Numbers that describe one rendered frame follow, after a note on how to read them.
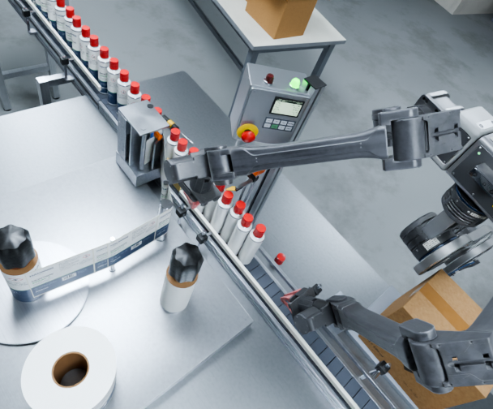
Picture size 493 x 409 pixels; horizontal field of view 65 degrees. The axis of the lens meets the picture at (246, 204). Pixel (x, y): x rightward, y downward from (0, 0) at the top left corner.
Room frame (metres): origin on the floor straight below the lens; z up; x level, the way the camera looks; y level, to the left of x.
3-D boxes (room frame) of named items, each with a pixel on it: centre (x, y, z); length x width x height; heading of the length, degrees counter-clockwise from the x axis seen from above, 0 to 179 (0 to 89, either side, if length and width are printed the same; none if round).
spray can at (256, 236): (0.72, -0.07, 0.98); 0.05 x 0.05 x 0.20
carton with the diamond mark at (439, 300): (0.68, -0.73, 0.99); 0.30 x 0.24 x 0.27; 59
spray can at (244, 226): (0.74, -0.02, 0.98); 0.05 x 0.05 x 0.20
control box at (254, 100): (0.89, 0.06, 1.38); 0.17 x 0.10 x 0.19; 115
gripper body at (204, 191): (0.62, 0.13, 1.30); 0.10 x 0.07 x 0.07; 61
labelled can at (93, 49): (1.23, 0.82, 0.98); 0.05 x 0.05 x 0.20
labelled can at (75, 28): (1.30, 0.94, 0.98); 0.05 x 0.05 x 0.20
